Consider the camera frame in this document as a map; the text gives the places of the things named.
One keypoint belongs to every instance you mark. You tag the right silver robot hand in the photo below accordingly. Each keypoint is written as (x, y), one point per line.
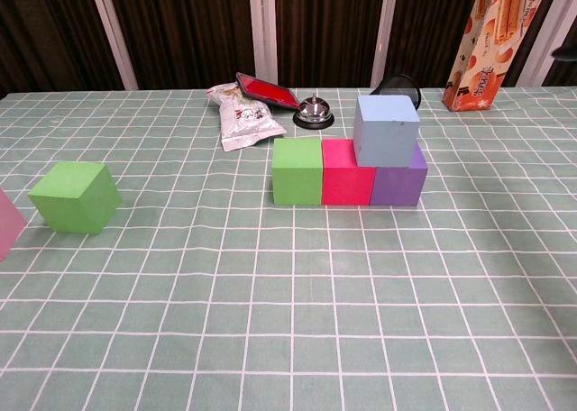
(569, 52)

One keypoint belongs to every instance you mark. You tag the light blue foam cube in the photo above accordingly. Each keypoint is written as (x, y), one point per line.
(385, 140)

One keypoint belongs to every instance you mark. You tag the purple foam cube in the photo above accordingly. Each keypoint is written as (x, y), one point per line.
(396, 185)

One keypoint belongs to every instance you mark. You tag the magenta foam cube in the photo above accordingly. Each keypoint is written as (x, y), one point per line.
(345, 183)

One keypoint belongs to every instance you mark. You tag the green foam cube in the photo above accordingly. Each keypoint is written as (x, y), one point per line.
(72, 199)
(297, 176)

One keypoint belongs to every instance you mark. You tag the orange biscuit box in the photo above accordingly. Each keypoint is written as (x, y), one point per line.
(491, 46)

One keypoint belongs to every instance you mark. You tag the black mesh pen holder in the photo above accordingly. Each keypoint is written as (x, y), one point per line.
(399, 84)

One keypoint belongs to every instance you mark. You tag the silver call bell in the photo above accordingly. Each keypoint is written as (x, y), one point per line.
(314, 111)

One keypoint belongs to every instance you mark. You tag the red ink pad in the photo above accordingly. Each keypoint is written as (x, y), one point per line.
(268, 91)

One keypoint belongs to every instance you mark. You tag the white snack bag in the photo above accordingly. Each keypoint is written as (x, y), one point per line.
(243, 122)

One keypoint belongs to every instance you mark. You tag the dark pleated curtain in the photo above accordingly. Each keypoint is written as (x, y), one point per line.
(189, 32)

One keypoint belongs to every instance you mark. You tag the green checkered tablecloth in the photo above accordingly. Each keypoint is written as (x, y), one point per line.
(288, 316)

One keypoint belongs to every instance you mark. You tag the light pink foam cube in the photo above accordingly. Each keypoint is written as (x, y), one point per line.
(9, 226)

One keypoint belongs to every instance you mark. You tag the white frame post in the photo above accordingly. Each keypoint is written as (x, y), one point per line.
(261, 32)
(385, 32)
(552, 32)
(112, 32)

